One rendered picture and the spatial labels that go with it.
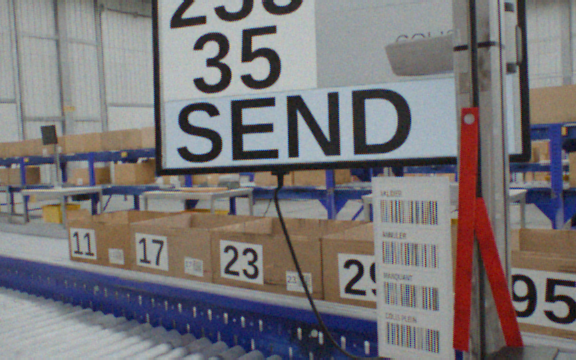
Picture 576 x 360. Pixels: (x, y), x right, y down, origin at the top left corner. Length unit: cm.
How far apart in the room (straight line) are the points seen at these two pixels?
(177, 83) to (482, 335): 49
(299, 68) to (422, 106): 16
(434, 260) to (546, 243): 91
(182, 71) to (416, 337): 45
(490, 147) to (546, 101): 523
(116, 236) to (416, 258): 152
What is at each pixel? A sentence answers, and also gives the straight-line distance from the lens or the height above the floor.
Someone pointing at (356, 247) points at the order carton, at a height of 103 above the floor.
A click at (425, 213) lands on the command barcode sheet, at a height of 121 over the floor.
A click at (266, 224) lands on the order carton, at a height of 103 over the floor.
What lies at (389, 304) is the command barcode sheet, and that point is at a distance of 61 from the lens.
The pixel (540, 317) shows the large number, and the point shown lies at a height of 92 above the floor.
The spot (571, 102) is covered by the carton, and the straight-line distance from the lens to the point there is 573.
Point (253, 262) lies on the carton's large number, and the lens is 152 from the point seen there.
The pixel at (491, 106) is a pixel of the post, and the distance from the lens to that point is 54.
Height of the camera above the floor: 128
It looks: 3 degrees down
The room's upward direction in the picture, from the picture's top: 3 degrees counter-clockwise
